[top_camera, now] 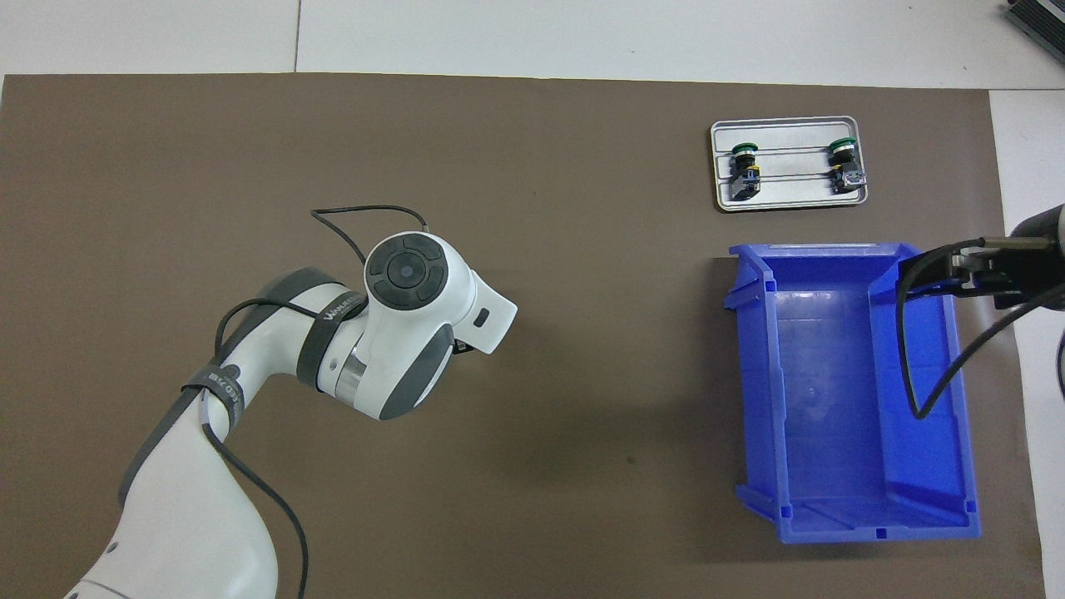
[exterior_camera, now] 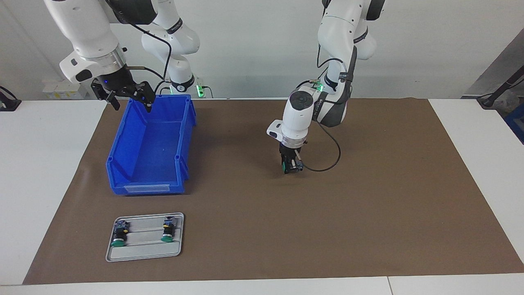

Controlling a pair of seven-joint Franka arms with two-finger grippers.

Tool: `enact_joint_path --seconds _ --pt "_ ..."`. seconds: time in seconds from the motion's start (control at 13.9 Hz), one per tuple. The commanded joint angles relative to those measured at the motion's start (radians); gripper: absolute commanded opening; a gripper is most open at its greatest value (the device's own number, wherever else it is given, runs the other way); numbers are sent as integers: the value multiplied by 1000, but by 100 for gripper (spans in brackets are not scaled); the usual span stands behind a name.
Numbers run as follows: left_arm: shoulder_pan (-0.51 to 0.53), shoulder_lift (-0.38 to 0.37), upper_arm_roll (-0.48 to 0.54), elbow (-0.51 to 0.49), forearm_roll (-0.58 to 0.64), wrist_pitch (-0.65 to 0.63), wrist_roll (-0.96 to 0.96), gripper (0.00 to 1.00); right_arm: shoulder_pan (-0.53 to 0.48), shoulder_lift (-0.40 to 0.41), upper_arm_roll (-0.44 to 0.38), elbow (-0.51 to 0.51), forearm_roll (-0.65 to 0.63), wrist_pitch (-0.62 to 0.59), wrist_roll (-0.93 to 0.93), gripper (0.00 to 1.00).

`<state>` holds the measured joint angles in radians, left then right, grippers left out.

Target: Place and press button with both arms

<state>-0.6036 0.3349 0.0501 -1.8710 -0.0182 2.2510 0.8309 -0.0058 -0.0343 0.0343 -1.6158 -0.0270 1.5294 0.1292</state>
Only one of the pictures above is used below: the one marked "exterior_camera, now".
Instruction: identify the grey metal tray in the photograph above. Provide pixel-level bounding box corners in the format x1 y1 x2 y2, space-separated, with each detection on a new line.
105 212 185 263

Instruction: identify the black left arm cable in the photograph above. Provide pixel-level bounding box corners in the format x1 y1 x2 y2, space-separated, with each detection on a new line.
296 45 353 172

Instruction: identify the blue crate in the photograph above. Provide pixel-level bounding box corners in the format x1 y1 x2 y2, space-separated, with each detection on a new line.
504 104 524 145

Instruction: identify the black table clamp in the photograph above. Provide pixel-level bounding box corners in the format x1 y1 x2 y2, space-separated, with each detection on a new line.
0 86 22 112

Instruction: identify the white wall socket box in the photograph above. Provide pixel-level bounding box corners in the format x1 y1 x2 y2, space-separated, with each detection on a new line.
42 79 88 100

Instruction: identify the black tripod leg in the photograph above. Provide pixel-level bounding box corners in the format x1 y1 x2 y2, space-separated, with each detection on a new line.
477 64 524 109

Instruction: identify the black left base cable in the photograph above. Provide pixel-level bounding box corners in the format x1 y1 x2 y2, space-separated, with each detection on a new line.
291 78 322 98

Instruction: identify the blue plastic storage bin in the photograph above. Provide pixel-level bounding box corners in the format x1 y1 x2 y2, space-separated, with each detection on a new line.
106 95 197 195

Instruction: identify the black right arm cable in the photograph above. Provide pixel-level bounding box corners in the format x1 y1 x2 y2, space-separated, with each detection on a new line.
123 23 173 82

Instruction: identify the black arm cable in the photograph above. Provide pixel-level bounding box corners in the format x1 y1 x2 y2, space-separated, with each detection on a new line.
296 45 353 172
123 23 173 82

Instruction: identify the brown table mat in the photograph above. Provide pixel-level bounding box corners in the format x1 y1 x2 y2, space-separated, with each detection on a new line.
23 98 524 285

